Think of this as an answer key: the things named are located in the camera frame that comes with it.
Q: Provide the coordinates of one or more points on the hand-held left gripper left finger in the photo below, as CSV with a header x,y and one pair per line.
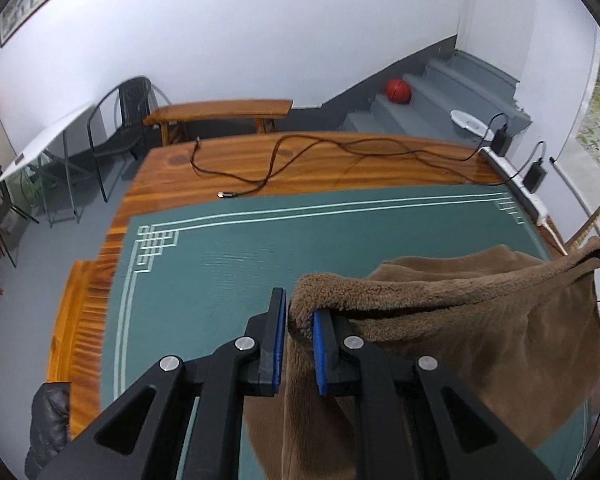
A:
x,y
280,330

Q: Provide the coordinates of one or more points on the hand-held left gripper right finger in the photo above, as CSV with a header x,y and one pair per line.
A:
x,y
321,355

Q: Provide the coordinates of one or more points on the brown fleece garment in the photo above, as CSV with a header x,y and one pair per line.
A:
x,y
480,320

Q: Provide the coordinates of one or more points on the wooden stick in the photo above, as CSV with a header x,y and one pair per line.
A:
x,y
587,225

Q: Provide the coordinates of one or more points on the green table mat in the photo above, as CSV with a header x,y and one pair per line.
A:
x,y
205,260

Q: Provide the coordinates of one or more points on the black power adapter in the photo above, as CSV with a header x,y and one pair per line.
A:
x,y
502,140
535,175

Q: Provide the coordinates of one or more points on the white power strip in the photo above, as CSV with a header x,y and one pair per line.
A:
x,y
515,175

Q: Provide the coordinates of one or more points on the white oval dish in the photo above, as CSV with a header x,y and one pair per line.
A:
x,y
467,121

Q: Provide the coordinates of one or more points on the long wooden bench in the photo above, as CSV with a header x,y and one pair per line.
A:
x,y
220,108

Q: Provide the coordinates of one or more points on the grey stairs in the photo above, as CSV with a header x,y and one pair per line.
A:
x,y
430,110

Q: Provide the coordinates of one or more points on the black padded jacket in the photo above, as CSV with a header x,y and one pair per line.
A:
x,y
47,425

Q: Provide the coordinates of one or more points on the red basketball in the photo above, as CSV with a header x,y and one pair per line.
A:
x,y
398,91

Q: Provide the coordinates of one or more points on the black metal chair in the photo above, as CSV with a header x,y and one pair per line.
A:
x,y
132,95

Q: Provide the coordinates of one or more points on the white door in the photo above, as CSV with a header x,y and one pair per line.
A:
x,y
495,10

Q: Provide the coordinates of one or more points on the white folding table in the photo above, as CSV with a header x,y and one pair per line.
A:
x,y
55,132

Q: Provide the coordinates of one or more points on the dark folding chair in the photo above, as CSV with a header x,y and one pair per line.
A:
x,y
0,210

